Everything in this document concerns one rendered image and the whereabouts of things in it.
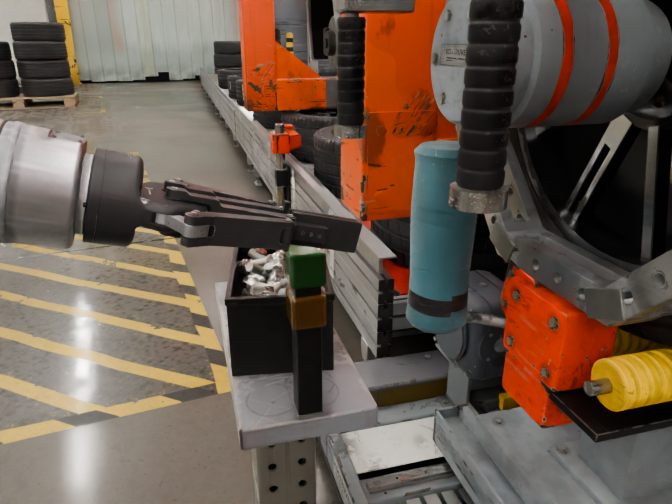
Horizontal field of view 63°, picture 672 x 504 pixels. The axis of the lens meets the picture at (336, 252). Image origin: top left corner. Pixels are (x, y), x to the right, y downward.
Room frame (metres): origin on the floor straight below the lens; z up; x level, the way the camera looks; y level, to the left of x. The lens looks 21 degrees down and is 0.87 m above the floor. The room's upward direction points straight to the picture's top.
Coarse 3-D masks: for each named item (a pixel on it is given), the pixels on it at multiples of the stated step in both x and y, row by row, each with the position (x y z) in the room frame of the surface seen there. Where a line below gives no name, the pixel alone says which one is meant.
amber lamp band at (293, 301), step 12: (288, 288) 0.56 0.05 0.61; (288, 300) 0.54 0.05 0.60; (300, 300) 0.53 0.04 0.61; (312, 300) 0.53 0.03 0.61; (324, 300) 0.54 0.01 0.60; (288, 312) 0.55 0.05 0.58; (300, 312) 0.53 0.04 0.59; (312, 312) 0.53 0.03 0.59; (324, 312) 0.54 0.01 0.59; (300, 324) 0.53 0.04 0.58; (312, 324) 0.53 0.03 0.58; (324, 324) 0.54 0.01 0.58
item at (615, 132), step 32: (544, 128) 0.83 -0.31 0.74; (576, 128) 0.88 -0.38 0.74; (608, 128) 0.71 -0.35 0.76; (640, 128) 0.68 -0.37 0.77; (544, 160) 0.83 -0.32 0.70; (576, 160) 0.84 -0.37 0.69; (608, 160) 0.70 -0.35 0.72; (640, 160) 0.87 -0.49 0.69; (544, 192) 0.79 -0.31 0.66; (576, 192) 0.75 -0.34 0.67; (608, 192) 0.80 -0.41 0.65; (640, 192) 0.81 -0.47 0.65; (576, 224) 0.73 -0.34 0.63; (608, 224) 0.74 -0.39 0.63; (640, 224) 0.74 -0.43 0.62; (608, 256) 0.65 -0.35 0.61; (640, 256) 0.64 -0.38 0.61
